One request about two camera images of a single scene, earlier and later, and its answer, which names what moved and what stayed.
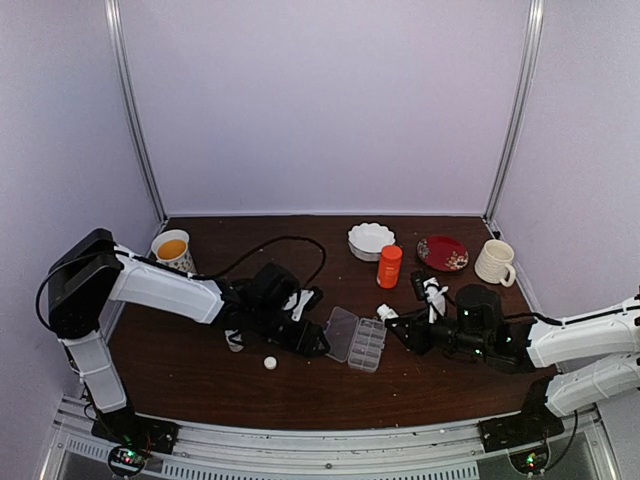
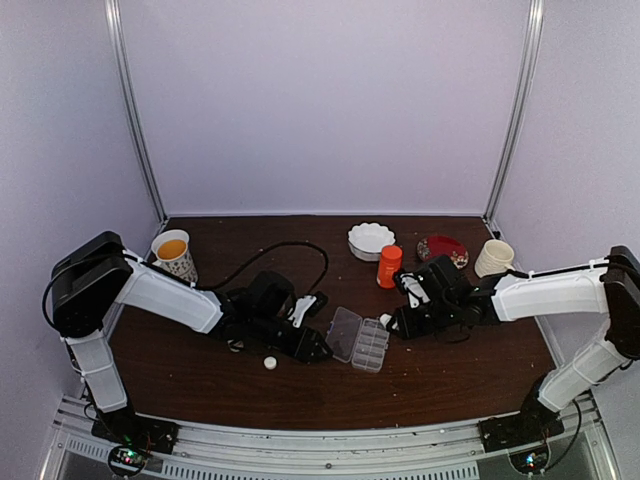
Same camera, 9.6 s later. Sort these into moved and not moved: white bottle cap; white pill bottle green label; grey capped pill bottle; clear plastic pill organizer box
Moved: white pill bottle green label
Not moved: clear plastic pill organizer box; grey capped pill bottle; white bottle cap
